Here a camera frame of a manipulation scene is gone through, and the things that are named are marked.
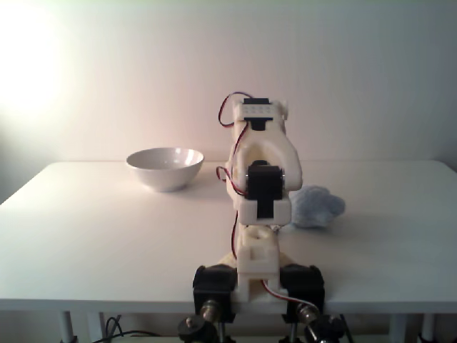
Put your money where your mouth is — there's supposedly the skyblue plush doll with keyclip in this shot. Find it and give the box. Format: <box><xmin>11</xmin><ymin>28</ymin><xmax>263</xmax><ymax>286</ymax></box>
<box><xmin>287</xmin><ymin>184</ymin><xmax>346</xmax><ymax>229</ymax></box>

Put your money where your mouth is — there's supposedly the white ceramic bowl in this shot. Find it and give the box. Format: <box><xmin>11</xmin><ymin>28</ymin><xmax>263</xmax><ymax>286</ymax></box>
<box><xmin>126</xmin><ymin>147</ymin><xmax>205</xmax><ymax>193</ymax></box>

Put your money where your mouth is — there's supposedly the black table clamp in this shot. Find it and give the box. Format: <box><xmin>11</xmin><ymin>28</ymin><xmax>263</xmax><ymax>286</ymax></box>
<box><xmin>280</xmin><ymin>263</ymin><xmax>326</xmax><ymax>323</ymax></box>
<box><xmin>192</xmin><ymin>264</ymin><xmax>238</xmax><ymax>323</ymax></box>

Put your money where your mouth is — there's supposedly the white table leg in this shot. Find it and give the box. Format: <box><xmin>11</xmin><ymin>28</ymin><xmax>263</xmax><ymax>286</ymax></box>
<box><xmin>388</xmin><ymin>314</ymin><xmax>407</xmax><ymax>343</ymax></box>
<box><xmin>59</xmin><ymin>311</ymin><xmax>74</xmax><ymax>343</ymax></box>
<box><xmin>87</xmin><ymin>312</ymin><xmax>104</xmax><ymax>343</ymax></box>
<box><xmin>423</xmin><ymin>314</ymin><xmax>438</xmax><ymax>343</ymax></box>

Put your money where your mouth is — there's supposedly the red white servo cable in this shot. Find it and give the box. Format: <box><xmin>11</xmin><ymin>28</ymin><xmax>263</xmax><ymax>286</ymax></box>
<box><xmin>261</xmin><ymin>279</ymin><xmax>319</xmax><ymax>311</ymax></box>

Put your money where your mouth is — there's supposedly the black cable under table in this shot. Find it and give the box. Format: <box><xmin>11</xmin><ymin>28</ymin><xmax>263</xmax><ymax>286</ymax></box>
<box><xmin>102</xmin><ymin>316</ymin><xmax>161</xmax><ymax>341</ymax></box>

